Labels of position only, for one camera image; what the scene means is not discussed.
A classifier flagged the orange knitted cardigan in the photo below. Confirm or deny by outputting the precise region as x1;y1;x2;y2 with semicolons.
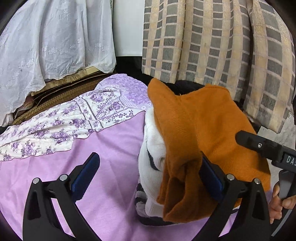
147;79;271;223

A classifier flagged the person's right hand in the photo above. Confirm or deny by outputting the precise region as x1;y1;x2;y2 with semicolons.
268;182;296;224

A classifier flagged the pink bed sheet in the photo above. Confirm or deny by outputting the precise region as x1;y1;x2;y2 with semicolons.
1;113;206;240

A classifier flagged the checkered beige grey curtain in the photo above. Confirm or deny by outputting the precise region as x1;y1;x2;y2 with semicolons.
142;1;295;133

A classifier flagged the white black striped folded garment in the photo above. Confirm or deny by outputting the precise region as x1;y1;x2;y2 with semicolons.
134;108;174;226

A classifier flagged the brown woven mat edge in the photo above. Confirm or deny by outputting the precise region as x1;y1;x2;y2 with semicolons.
12;67;115;125

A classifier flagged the purple floral white bedsheet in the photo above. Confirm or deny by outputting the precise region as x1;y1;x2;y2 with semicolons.
1;74;152;161

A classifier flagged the white lace cover cloth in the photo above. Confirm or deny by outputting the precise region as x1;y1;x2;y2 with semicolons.
1;1;116;126

